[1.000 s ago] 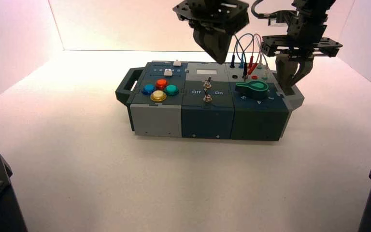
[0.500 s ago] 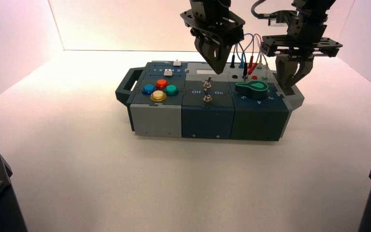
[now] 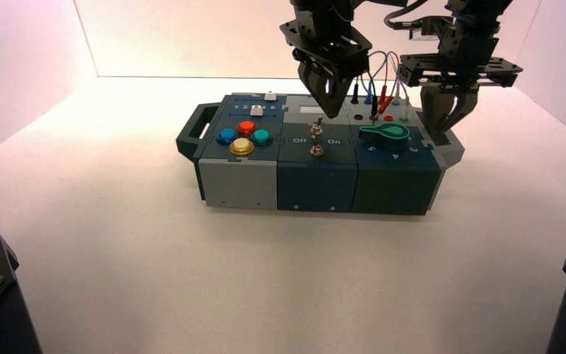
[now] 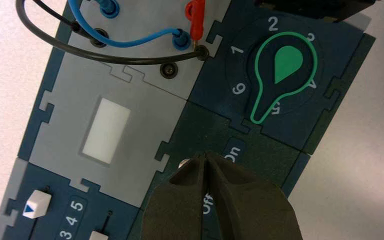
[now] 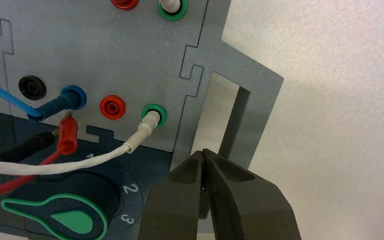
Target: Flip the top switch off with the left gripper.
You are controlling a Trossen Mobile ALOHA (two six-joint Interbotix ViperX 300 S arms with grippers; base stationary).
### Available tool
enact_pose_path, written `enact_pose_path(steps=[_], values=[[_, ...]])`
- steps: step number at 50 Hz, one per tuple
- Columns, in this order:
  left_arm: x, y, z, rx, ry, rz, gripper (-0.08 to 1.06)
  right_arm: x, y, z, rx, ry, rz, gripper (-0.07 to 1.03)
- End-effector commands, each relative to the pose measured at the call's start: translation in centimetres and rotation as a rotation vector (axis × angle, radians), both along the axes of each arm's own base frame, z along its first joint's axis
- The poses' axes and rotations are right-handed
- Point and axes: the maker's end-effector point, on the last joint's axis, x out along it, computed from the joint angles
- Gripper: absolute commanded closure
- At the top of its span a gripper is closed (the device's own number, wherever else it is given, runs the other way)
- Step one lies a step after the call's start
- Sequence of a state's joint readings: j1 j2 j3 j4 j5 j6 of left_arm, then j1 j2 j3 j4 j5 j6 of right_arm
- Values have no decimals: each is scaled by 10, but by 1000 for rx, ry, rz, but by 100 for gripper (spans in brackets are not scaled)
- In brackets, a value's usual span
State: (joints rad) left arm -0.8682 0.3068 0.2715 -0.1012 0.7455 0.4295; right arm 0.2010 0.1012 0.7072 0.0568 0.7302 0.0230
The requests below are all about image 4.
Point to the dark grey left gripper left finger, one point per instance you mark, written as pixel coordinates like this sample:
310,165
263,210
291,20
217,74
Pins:
175,212

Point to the white rectangular display window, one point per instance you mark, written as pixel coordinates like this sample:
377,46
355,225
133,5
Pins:
106,130

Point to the white slider knob blue arrow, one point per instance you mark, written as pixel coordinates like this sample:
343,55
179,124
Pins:
37,204
98,236

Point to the metal toggle switch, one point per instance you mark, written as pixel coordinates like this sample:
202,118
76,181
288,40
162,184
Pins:
183,162

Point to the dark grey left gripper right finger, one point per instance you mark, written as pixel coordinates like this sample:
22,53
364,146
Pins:
251,212

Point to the teal and grey control board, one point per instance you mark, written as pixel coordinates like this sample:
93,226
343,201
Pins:
145,109

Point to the dark rotary knob green outline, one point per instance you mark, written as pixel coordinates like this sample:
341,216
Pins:
288,63

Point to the black bulky block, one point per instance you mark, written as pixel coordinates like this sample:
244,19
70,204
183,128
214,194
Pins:
311,8

